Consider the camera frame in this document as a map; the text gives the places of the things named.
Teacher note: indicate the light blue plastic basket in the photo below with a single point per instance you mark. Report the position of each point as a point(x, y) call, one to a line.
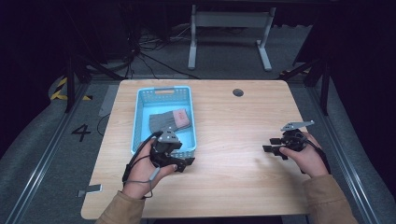
point(163, 102)

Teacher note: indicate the person's left hand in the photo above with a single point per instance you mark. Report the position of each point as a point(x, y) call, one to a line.
point(140, 177)

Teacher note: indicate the person's right hand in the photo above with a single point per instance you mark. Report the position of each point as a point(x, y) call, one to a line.
point(308, 161)

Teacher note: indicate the grey metal floor rail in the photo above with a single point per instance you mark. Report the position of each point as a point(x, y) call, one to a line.
point(43, 158)
point(342, 155)

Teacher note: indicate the grey floor tape patch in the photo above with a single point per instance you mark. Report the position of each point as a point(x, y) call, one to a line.
point(107, 101)

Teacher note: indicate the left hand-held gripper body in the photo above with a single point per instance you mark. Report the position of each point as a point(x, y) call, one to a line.
point(165, 146)

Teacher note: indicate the grey glove with pink cuff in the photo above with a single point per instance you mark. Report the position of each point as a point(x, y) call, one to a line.
point(169, 120)

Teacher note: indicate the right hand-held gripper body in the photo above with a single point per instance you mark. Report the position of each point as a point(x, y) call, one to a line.
point(294, 138)

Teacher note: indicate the black metal stand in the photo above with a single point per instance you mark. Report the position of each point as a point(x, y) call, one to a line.
point(74, 71)
point(320, 74)

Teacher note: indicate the round grey table grommet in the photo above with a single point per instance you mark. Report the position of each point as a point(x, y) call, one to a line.
point(237, 92)

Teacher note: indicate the white metal desk frame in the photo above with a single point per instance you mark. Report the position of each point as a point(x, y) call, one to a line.
point(229, 19)

